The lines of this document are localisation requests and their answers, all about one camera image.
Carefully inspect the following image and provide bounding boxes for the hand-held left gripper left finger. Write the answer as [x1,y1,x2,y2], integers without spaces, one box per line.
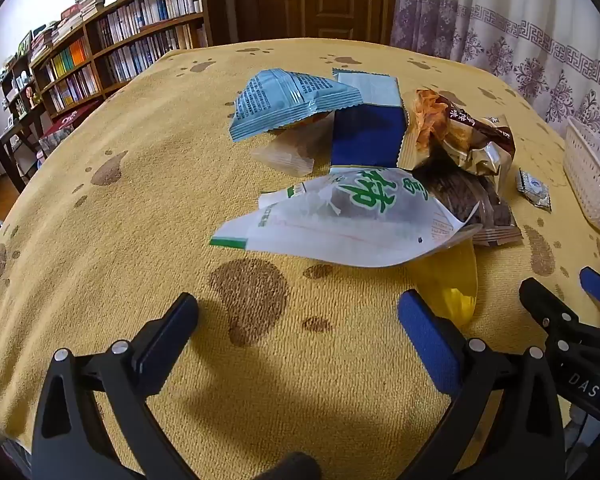
[32,292,201,480]

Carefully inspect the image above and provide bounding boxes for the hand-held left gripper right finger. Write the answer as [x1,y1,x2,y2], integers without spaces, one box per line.
[397,289,566,480]

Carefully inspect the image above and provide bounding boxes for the white plastic basket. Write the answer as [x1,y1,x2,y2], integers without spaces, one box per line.
[562,116,600,241]

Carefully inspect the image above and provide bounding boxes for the brown clear window snack packet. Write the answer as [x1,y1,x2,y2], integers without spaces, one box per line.
[420,160,523,248]

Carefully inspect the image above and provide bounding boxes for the gold brown snack packet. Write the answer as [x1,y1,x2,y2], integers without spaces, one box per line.
[397,87,517,193]

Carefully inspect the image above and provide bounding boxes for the dark blue snack packet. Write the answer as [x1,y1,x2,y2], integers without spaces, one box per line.
[330,67,413,168]

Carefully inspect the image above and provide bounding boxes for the light blue snack packet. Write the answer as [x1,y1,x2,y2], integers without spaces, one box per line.
[229,69,363,143]

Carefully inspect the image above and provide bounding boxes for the yellow snack packet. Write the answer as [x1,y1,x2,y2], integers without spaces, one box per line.
[407,240,478,322]

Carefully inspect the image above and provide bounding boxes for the small white candy packet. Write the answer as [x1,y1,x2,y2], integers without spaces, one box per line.
[516,167,553,211]

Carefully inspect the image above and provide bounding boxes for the yellow paw print blanket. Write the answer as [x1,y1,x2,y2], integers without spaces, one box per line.
[0,37,600,480]

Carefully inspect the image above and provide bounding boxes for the white green snack packet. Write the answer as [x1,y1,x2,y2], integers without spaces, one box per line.
[209,167,483,268]

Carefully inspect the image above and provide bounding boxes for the clear plastic snack packet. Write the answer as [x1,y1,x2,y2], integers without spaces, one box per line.
[251,127,316,177]

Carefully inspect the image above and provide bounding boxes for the red box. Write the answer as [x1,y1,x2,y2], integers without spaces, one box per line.
[55,105,101,133]

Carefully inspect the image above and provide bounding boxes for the purple patterned white curtain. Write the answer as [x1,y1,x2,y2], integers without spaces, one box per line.
[390,0,600,151]

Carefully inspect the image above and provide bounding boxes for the small dark shelf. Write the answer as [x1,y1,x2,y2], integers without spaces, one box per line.
[0,55,46,161]

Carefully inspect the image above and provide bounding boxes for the rows of shelved books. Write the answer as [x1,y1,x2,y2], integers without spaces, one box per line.
[42,0,203,111]

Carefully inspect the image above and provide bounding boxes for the wooden bookshelf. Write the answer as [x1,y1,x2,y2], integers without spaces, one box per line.
[30,0,231,116]

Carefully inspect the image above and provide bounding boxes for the stack of books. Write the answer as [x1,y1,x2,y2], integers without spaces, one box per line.
[30,0,106,61]

